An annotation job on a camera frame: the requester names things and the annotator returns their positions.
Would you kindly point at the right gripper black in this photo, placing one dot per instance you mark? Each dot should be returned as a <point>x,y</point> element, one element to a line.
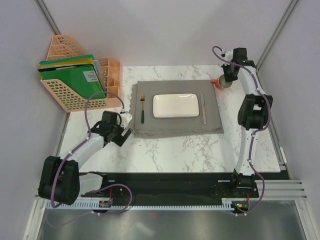
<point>228,79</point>

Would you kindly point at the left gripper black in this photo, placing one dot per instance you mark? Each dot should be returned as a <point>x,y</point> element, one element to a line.
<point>119,139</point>

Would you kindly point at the orange mug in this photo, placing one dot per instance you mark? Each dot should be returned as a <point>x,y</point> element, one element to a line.
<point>221,82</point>

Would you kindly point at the grey placemat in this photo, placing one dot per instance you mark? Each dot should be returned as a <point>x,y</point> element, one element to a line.
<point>174,127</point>

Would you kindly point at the knife pink handle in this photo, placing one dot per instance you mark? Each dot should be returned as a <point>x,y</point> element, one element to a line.
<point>203,108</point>

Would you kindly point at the gold fork green handle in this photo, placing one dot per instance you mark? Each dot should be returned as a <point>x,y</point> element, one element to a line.
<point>142,101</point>

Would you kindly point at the white rectangular plate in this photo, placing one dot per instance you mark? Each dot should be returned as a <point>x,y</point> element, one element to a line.
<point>184,105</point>

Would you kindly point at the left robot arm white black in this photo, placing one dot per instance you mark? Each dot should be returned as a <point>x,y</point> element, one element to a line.
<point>60,178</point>

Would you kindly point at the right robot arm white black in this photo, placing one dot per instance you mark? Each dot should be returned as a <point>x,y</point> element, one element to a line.
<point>253,117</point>

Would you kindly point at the green folder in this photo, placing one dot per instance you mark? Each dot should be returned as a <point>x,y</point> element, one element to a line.
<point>81,78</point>

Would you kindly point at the yellow folder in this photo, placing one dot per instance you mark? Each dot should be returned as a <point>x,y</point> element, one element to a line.
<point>81,59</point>

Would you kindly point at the peach file organizer rack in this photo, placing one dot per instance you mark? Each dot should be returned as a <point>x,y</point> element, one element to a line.
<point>108,69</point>

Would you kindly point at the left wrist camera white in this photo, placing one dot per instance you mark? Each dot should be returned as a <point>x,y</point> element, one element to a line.
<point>126,118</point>

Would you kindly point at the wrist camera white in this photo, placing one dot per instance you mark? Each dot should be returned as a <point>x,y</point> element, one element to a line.
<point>227,55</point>
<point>126,118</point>

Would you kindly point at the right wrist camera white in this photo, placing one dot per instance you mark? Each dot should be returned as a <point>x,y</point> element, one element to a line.
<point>227,55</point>

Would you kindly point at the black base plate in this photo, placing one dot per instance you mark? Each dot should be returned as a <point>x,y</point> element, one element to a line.
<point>116,177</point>

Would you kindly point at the right aluminium frame post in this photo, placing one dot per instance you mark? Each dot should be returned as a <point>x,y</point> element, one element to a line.
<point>277,31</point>

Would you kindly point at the aluminium frame post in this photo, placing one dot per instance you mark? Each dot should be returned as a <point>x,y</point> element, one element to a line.
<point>277,31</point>
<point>48,16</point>

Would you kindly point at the white cable duct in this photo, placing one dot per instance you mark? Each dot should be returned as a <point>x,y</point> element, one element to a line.
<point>104,204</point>

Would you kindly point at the aluminium rail profile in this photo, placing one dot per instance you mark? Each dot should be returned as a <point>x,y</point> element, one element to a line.
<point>282,190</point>

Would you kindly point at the left aluminium frame post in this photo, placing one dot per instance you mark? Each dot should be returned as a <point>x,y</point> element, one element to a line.
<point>48,16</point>

